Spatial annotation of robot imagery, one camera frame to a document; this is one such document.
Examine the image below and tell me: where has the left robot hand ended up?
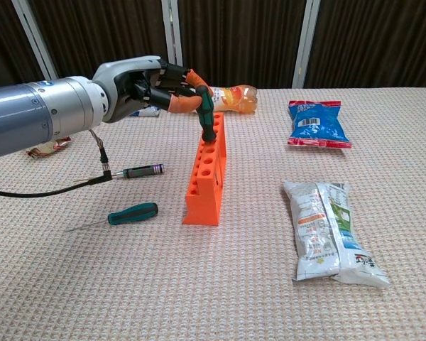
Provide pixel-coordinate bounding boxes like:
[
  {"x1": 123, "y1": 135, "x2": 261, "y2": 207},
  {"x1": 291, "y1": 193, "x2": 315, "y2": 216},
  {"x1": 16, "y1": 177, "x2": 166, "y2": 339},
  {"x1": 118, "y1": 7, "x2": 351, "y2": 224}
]
[{"x1": 91, "y1": 54, "x2": 214, "y2": 125}]

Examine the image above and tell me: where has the slim green black screwdriver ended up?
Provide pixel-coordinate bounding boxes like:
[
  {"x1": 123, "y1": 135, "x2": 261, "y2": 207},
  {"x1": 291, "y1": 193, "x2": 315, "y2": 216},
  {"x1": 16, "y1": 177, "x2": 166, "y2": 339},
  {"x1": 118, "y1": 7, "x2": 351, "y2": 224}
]
[{"x1": 194, "y1": 85, "x2": 218, "y2": 145}]

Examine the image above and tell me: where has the black precision screwdriver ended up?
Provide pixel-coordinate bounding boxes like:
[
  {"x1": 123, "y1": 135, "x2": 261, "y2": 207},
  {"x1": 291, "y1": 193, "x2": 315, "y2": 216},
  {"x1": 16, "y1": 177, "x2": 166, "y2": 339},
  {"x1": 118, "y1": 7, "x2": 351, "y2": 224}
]
[{"x1": 74, "y1": 163, "x2": 165, "y2": 184}]

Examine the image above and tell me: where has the stubby green screwdriver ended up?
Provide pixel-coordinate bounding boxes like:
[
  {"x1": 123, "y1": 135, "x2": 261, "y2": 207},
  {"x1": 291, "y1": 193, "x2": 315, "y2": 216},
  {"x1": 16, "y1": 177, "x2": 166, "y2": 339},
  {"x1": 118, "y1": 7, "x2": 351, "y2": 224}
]
[{"x1": 65, "y1": 202, "x2": 160, "y2": 233}]

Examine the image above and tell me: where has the orange tool holder rack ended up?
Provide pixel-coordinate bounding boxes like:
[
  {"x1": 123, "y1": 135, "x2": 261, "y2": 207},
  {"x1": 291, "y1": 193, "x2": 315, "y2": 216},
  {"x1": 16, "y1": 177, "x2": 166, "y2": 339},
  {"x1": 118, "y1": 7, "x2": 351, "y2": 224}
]
[{"x1": 182, "y1": 112, "x2": 229, "y2": 227}]

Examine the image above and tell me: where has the white blue toothpaste tube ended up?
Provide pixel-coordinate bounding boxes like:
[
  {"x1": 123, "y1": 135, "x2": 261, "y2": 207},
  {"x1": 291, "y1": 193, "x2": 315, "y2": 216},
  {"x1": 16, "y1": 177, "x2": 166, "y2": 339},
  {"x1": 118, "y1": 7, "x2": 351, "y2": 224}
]
[{"x1": 130, "y1": 107, "x2": 161, "y2": 119}]

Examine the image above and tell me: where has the gold foil packet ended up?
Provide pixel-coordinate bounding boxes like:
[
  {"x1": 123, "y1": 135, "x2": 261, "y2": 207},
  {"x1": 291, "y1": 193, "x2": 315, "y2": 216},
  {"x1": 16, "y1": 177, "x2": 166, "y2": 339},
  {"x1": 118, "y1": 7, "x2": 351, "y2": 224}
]
[{"x1": 26, "y1": 136, "x2": 72, "y2": 159}]

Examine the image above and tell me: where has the orange drink bottle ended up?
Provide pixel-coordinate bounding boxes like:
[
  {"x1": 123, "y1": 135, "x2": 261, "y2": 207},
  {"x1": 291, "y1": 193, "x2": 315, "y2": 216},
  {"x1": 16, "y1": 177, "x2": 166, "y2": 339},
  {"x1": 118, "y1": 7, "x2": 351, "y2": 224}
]
[{"x1": 198, "y1": 84, "x2": 258, "y2": 115}]

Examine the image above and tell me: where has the blue snack bag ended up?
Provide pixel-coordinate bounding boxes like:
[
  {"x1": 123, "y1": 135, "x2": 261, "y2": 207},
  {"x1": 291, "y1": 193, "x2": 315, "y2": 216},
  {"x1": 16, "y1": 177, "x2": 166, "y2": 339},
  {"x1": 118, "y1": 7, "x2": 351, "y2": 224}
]
[{"x1": 287, "y1": 99, "x2": 353, "y2": 150}]

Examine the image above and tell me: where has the beige woven tablecloth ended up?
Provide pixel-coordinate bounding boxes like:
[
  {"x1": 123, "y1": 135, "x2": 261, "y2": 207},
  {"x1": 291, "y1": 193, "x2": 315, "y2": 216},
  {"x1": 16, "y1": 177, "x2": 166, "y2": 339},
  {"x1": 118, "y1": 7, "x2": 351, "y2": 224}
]
[{"x1": 0, "y1": 87, "x2": 426, "y2": 341}]

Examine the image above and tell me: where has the white snack bag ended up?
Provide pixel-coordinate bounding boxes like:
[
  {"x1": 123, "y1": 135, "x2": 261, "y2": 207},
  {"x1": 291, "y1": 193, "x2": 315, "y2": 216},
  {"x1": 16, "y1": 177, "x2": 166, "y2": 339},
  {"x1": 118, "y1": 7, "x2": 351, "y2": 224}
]
[{"x1": 282, "y1": 179, "x2": 392, "y2": 289}]

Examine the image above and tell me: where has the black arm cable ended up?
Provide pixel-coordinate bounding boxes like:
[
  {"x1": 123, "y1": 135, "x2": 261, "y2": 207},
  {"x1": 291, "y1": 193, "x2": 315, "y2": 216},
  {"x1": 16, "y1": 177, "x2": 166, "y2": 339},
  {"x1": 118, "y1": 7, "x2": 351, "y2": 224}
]
[{"x1": 0, "y1": 129, "x2": 113, "y2": 198}]

